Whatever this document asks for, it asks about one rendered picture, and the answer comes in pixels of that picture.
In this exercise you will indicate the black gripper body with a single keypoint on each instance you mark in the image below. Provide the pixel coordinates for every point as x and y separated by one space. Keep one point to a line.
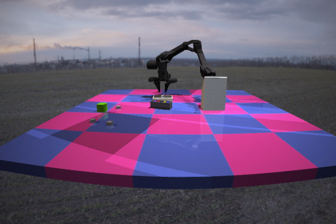
162 76

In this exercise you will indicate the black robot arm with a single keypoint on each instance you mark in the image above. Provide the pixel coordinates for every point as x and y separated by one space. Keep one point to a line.
205 69

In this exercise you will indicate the green cube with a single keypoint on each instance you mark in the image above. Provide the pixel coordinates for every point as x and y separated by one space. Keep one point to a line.
102 107

